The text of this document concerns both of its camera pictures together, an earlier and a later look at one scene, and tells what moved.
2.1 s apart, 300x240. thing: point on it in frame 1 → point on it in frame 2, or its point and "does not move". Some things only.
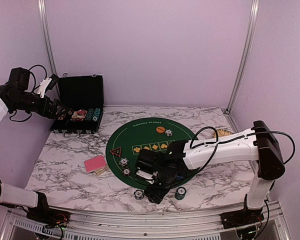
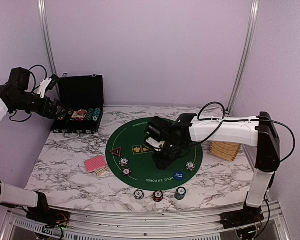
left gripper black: (50, 113) does not move
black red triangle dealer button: (116, 151) does not move
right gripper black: (156, 196) → (164, 164)
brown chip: (126, 171) does not move
